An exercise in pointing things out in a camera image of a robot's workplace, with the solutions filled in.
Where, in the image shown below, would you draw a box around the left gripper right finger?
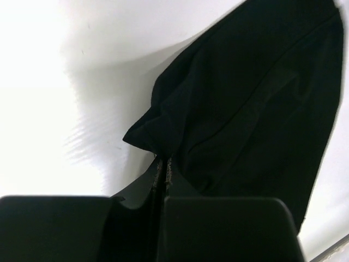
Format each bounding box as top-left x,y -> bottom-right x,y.
163,160 -> 304,261

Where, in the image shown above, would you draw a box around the black skirt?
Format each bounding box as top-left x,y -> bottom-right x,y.
123,1 -> 344,228

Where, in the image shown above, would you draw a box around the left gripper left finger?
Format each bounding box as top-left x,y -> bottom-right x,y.
1,158 -> 164,261

